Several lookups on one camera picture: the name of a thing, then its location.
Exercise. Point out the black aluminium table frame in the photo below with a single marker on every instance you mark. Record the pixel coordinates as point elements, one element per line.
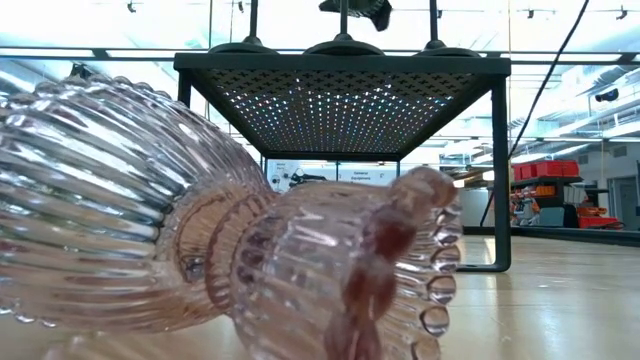
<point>615,236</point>

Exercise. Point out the black ceiling camera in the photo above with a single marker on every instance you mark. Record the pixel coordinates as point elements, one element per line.
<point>607,95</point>

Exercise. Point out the black perforated metal shelf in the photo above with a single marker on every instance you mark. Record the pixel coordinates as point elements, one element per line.
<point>340,64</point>

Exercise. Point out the tall black candlestick holder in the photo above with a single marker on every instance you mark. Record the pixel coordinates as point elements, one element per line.
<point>343,48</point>
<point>445,51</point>
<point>242,48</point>

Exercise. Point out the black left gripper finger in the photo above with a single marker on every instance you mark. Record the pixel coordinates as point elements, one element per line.
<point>365,7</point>

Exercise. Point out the orange red storage bins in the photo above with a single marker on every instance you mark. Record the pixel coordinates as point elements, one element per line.
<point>597,221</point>

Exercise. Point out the black spotlight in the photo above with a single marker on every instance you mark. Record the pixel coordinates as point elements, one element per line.
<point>82,71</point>

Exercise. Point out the black shelving unit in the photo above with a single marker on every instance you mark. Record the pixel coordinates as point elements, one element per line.
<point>547,179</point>

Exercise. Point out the pink glass candle holder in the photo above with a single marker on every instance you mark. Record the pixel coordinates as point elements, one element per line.
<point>150,200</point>

